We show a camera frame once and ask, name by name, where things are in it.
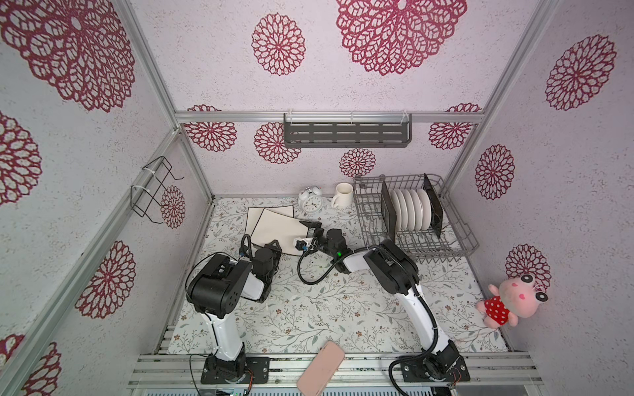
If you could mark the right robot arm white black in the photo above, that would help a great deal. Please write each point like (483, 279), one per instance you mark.
(398, 275)

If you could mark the white ceramic mug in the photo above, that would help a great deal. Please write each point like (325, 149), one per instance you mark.
(343, 197)

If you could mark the grey wall shelf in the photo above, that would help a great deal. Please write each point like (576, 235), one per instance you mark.
(309, 134)

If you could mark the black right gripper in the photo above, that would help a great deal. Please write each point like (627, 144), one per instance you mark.
(317, 233)

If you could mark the white square plate black rim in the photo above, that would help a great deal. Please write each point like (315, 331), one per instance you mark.
(254, 214)

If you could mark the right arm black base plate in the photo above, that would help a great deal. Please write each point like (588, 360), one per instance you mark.
(447, 365)

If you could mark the grey wire dish rack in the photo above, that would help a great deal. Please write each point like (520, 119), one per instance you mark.
(457, 239)

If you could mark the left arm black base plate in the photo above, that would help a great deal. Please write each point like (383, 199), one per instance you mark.
(245, 370)

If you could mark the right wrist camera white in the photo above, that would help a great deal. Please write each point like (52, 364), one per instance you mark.
(303, 244)

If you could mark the black square plate glossy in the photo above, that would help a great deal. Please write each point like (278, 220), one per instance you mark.
(436, 208)

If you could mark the white twin bell alarm clock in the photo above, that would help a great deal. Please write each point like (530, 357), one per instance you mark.
(310, 200)

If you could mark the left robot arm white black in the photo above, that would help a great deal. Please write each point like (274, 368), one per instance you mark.
(214, 293)

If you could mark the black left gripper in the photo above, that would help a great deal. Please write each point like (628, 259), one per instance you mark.
(276, 251)

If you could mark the pink phone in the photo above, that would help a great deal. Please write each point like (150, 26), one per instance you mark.
(321, 370)

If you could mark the pink pig plush toy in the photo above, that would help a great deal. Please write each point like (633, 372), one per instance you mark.
(513, 299)

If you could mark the black wire wall holder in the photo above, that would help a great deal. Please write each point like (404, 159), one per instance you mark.
(159, 199)

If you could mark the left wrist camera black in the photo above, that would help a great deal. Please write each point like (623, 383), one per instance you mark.
(264, 261)

